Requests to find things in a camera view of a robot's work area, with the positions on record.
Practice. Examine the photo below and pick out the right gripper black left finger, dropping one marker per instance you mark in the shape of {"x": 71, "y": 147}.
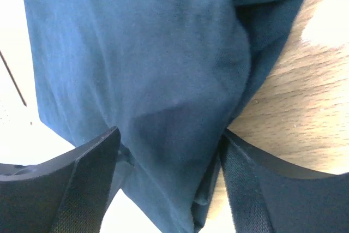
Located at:
{"x": 68, "y": 193}

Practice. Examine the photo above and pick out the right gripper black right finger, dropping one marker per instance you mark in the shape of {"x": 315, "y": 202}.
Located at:
{"x": 268, "y": 194}

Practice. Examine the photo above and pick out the black t shirt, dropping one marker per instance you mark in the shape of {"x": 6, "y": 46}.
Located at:
{"x": 170, "y": 74}

